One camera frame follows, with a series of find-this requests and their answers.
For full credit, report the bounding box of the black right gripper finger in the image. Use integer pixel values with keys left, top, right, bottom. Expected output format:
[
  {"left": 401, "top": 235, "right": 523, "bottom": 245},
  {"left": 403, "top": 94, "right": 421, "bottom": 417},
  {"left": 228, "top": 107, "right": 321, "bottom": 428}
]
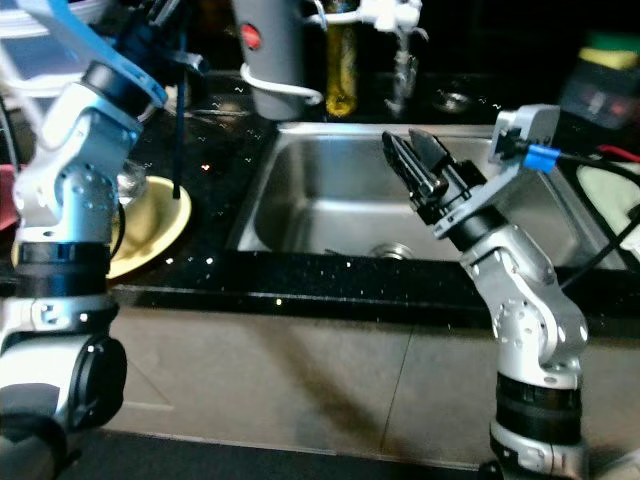
[
  {"left": 407, "top": 129, "right": 462, "bottom": 192},
  {"left": 381, "top": 131, "right": 437, "bottom": 214}
]

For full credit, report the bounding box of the yellow round plate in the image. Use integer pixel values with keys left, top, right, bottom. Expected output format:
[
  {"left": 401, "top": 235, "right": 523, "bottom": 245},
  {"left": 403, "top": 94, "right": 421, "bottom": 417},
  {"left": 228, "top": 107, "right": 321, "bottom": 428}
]
[{"left": 105, "top": 175, "right": 193, "bottom": 281}]

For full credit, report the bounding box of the round metal counter cap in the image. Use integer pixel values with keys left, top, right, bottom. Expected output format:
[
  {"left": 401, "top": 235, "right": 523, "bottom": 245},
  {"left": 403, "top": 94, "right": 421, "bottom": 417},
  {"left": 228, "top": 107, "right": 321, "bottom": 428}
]
[{"left": 435, "top": 90, "right": 476, "bottom": 114}]

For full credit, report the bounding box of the metal sink drain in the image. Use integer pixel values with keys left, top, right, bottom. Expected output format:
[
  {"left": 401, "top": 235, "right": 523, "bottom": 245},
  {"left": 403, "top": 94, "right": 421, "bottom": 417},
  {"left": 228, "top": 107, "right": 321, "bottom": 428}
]
[{"left": 370, "top": 242, "right": 416, "bottom": 261}]

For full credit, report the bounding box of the stainless steel sink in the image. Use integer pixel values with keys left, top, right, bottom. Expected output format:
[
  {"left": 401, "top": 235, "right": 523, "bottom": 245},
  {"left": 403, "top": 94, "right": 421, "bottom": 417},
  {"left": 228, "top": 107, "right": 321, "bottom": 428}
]
[{"left": 228, "top": 122, "right": 616, "bottom": 263}]

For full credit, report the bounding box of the grey canister with red button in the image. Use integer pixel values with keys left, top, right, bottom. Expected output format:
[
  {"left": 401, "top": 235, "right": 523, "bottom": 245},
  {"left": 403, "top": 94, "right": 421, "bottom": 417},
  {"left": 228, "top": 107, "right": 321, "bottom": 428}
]
[{"left": 232, "top": 0, "right": 306, "bottom": 121}]

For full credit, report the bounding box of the yellow oil bottle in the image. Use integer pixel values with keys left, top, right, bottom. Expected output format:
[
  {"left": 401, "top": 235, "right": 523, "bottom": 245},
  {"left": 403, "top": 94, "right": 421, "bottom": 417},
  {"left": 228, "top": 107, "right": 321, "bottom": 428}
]
[{"left": 323, "top": 5, "right": 359, "bottom": 119}]

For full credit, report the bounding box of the white plastic container stack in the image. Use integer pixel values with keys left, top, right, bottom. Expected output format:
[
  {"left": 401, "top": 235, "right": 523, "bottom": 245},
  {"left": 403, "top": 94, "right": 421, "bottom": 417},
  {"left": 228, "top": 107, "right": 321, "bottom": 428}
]
[{"left": 0, "top": 0, "right": 91, "bottom": 101}]

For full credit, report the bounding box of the pale green cloth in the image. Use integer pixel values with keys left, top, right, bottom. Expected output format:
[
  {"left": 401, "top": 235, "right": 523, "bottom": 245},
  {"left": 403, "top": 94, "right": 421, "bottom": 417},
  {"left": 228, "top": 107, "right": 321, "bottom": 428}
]
[{"left": 575, "top": 160, "right": 640, "bottom": 241}]

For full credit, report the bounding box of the white faucet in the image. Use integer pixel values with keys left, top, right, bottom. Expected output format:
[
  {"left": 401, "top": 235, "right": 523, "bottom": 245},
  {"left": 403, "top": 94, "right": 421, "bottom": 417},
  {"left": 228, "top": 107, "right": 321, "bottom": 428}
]
[{"left": 355, "top": 0, "right": 424, "bottom": 116}]

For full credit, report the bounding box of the clear sponge holder box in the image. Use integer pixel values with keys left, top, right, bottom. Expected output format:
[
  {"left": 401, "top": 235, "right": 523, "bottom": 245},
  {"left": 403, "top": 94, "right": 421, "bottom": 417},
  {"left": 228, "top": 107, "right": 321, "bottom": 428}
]
[{"left": 555, "top": 60, "right": 640, "bottom": 131}]

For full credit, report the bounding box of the yellow green sponge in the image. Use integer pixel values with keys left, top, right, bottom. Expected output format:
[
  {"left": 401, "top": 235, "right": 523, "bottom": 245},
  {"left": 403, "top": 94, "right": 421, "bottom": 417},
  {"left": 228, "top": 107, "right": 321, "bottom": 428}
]
[{"left": 585, "top": 30, "right": 640, "bottom": 71}]

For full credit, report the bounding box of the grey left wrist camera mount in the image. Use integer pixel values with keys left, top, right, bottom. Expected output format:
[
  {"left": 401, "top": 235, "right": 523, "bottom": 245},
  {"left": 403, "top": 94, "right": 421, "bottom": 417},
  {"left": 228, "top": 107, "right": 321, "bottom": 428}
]
[{"left": 15, "top": 0, "right": 169, "bottom": 111}]

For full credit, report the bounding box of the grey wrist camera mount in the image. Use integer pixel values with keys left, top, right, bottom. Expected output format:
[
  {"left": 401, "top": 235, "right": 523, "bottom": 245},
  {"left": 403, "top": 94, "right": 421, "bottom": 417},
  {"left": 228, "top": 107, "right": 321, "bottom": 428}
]
[
  {"left": 435, "top": 103, "right": 561, "bottom": 241},
  {"left": 15, "top": 0, "right": 169, "bottom": 111}
]

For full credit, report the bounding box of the black cable with blue tag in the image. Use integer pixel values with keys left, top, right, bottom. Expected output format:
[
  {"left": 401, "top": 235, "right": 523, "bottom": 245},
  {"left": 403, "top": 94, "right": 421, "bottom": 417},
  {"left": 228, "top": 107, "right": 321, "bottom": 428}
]
[{"left": 520, "top": 143, "right": 640, "bottom": 293}]

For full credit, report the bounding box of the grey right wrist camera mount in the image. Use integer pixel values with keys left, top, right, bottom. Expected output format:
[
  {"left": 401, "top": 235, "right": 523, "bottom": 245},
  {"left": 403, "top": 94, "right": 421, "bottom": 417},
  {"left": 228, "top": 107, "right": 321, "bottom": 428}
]
[{"left": 435, "top": 103, "right": 561, "bottom": 241}]

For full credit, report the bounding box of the white hose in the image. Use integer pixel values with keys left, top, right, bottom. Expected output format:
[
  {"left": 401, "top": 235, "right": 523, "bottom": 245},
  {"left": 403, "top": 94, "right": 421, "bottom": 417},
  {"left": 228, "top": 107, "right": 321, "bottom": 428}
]
[{"left": 240, "top": 0, "right": 361, "bottom": 106}]

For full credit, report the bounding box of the red handled tool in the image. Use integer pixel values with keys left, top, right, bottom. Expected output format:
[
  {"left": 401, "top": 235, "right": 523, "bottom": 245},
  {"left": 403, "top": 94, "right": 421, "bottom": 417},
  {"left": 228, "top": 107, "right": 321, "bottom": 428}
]
[{"left": 595, "top": 145, "right": 640, "bottom": 164}]

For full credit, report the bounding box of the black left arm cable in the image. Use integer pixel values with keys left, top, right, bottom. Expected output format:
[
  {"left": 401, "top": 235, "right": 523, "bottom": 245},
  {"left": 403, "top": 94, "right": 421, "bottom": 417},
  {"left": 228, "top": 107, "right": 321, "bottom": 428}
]
[{"left": 105, "top": 200, "right": 129, "bottom": 261}]

